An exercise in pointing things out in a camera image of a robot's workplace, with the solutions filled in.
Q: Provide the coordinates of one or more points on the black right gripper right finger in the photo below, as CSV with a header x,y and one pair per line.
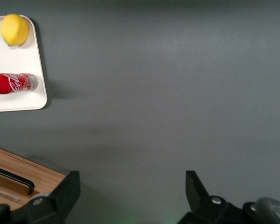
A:
x,y
200,198

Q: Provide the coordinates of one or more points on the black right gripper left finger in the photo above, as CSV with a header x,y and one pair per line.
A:
x,y
60,196

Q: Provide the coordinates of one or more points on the red coke bottle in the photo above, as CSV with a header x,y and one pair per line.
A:
x,y
11,83

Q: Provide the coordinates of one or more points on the cream plastic tray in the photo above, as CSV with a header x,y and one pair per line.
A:
x,y
14,60

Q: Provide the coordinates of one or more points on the wooden drawer cabinet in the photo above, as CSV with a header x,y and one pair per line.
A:
x,y
44,172

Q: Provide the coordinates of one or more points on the wooden drawer front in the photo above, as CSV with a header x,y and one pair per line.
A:
x,y
11,166

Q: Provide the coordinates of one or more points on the yellow lemon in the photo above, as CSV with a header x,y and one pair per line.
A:
x,y
15,29

